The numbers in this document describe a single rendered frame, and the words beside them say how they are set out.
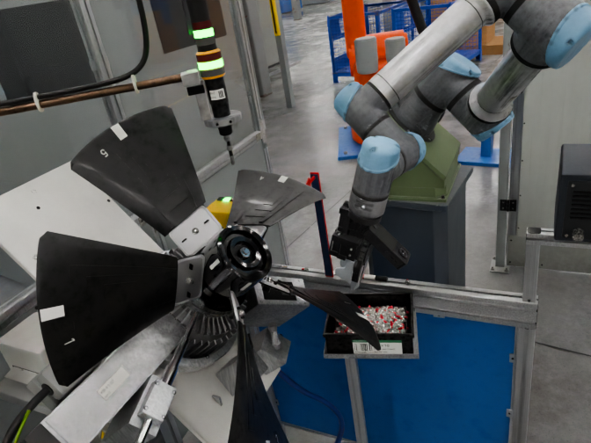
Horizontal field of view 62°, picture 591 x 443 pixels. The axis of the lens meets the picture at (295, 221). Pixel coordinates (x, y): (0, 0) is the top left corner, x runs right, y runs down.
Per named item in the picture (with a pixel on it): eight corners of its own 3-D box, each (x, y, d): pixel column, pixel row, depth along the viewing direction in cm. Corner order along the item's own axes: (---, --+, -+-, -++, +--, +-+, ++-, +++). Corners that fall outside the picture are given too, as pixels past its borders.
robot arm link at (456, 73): (426, 79, 151) (458, 43, 143) (456, 110, 149) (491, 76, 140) (411, 83, 142) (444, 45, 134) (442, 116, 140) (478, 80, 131)
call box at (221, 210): (208, 241, 153) (200, 210, 148) (226, 225, 161) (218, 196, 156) (253, 245, 146) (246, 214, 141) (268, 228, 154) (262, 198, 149)
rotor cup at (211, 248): (173, 301, 92) (207, 271, 84) (185, 240, 101) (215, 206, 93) (241, 323, 98) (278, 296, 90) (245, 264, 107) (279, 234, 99)
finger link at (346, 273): (333, 281, 115) (340, 250, 110) (357, 291, 113) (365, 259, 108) (329, 289, 112) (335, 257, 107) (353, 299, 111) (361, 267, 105)
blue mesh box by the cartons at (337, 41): (331, 83, 770) (324, 16, 725) (368, 64, 860) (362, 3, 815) (384, 82, 722) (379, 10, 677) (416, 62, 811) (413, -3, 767)
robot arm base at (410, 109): (404, 98, 159) (425, 75, 153) (435, 133, 156) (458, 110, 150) (383, 104, 148) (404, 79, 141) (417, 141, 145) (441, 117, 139)
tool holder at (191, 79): (193, 132, 88) (179, 76, 83) (194, 122, 94) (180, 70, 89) (244, 122, 88) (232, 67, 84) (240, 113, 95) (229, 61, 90)
